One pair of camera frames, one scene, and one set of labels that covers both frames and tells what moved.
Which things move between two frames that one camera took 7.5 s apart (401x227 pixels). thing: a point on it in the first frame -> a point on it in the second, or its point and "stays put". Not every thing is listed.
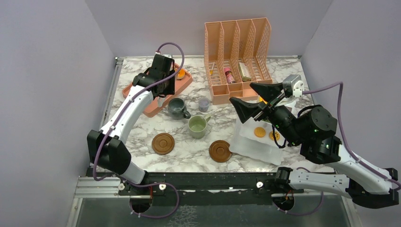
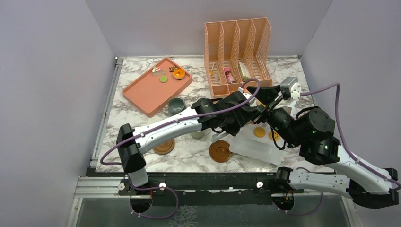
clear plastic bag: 259,139 stays put
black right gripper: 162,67 -> 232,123
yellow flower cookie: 276,134 stays put
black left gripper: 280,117 stays put
